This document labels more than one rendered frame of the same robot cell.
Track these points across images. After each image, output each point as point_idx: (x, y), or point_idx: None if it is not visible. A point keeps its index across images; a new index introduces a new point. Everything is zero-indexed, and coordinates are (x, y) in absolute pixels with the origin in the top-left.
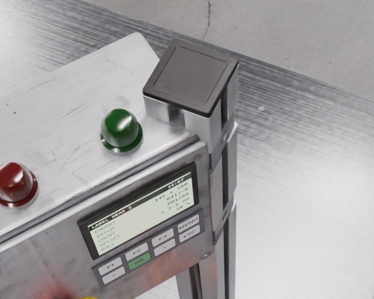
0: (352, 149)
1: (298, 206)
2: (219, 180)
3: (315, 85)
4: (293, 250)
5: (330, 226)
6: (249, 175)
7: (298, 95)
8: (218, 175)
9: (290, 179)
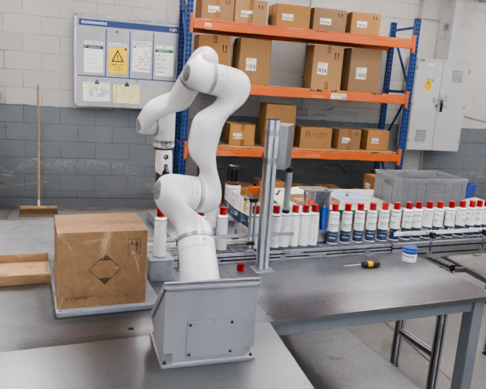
0: (288, 306)
1: (283, 292)
2: (265, 142)
3: (322, 313)
4: (271, 285)
5: (269, 292)
6: (305, 292)
7: (323, 309)
8: (265, 140)
9: (294, 295)
